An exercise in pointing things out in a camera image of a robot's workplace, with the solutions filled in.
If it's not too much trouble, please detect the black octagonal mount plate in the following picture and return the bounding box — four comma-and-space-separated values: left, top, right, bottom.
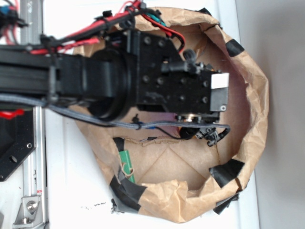
0, 111, 35, 182

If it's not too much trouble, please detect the dark green oblong object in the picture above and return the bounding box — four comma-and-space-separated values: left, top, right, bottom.
119, 150, 135, 183

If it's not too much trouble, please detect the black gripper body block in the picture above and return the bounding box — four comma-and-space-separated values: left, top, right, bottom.
127, 30, 229, 123

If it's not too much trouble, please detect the silver corner bracket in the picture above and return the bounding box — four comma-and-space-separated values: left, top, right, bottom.
12, 196, 44, 229

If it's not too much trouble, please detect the red and black cable bundle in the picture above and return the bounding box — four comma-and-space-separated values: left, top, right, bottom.
0, 0, 186, 57

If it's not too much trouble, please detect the aluminium extrusion rail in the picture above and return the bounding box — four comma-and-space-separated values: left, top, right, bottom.
13, 0, 50, 229

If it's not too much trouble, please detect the grey braided cable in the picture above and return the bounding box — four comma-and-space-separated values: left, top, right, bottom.
0, 93, 231, 131

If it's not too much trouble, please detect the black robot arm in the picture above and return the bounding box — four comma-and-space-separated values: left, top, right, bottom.
0, 30, 229, 122

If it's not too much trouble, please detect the crumpled brown paper bag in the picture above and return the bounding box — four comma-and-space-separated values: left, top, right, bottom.
72, 6, 270, 224

